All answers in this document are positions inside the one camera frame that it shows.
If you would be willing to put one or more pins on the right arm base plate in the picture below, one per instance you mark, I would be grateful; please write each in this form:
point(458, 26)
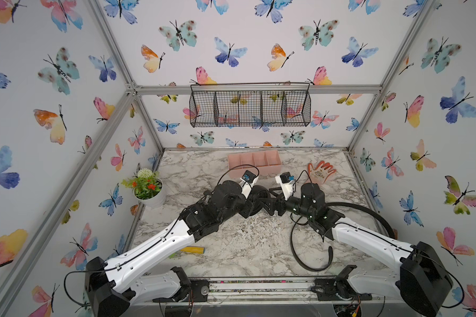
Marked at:
point(331, 289)

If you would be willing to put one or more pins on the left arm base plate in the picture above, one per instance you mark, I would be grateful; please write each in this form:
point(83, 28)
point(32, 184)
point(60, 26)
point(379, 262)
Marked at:
point(197, 291)

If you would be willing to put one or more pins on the aluminium front rail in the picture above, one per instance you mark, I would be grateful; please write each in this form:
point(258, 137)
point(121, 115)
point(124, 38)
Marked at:
point(258, 291)

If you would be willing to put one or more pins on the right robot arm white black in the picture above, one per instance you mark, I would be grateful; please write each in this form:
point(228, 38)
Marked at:
point(418, 277)

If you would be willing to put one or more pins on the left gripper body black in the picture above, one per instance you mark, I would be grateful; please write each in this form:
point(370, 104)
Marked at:
point(238, 207)

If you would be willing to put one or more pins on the black wire wall basket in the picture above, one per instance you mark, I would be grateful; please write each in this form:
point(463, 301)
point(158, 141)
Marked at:
point(255, 105)

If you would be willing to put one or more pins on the red and white work glove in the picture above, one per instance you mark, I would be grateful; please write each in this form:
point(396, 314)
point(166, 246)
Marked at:
point(321, 172)

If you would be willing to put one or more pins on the pink divided storage box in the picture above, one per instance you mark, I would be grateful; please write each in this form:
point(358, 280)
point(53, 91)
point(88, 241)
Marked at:
point(268, 162)

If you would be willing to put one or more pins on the white flower pot with plant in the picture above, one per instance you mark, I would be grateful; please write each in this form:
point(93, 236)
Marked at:
point(147, 187)

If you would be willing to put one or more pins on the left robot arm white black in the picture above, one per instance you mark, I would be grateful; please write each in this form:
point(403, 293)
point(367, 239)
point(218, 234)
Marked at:
point(194, 223)

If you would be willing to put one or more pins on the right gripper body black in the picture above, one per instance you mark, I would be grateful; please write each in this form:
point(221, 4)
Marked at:
point(295, 205)

